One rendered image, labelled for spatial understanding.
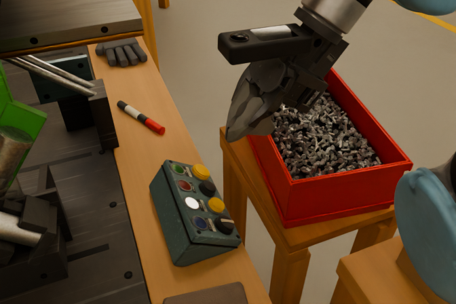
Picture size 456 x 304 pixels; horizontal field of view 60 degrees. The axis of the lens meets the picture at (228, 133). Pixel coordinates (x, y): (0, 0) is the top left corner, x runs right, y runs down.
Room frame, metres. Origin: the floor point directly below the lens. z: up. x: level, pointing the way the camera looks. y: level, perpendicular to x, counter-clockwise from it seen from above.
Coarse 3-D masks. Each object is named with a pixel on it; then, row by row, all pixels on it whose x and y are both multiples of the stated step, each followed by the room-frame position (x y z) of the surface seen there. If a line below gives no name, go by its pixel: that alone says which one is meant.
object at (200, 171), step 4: (196, 164) 0.43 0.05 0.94; (200, 164) 0.44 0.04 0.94; (192, 168) 0.42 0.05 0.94; (196, 168) 0.42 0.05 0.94; (200, 168) 0.42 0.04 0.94; (204, 168) 0.43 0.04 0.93; (196, 172) 0.41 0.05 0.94; (200, 172) 0.41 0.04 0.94; (204, 172) 0.42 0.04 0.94; (208, 172) 0.42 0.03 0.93; (200, 176) 0.41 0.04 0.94; (204, 176) 0.41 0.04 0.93; (208, 176) 0.42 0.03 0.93
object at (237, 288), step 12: (216, 288) 0.23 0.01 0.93; (228, 288) 0.23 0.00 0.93; (240, 288) 0.24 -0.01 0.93; (168, 300) 0.22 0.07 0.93; (180, 300) 0.22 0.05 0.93; (192, 300) 0.22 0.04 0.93; (204, 300) 0.22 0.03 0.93; (216, 300) 0.22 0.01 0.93; (228, 300) 0.22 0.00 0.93; (240, 300) 0.22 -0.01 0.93
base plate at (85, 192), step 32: (32, 96) 0.67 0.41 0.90; (64, 128) 0.57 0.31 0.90; (32, 160) 0.48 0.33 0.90; (64, 160) 0.48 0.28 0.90; (96, 160) 0.48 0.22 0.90; (32, 192) 0.41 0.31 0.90; (64, 192) 0.41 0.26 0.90; (96, 192) 0.41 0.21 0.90; (96, 224) 0.35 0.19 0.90; (128, 224) 0.35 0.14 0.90; (96, 256) 0.30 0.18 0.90; (128, 256) 0.30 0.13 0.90; (64, 288) 0.25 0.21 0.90; (96, 288) 0.25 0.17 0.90; (128, 288) 0.25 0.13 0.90
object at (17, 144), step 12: (0, 132) 0.32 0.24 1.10; (12, 132) 0.33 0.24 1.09; (24, 132) 0.34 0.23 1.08; (0, 144) 0.31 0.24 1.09; (12, 144) 0.31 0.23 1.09; (24, 144) 0.32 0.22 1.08; (0, 156) 0.31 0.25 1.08; (12, 156) 0.31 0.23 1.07; (0, 168) 0.30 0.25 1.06; (12, 168) 0.31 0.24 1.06; (0, 180) 0.30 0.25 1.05; (0, 192) 0.29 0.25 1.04
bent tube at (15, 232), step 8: (0, 216) 0.29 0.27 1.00; (8, 216) 0.29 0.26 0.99; (16, 216) 0.30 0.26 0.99; (0, 224) 0.28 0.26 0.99; (8, 224) 0.28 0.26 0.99; (16, 224) 0.29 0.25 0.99; (0, 232) 0.27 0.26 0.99; (8, 232) 0.28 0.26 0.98; (16, 232) 0.28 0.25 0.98; (24, 232) 0.28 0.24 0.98; (32, 232) 0.28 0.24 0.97; (8, 240) 0.27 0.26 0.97; (16, 240) 0.27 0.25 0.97; (24, 240) 0.28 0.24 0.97; (32, 240) 0.28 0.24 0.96
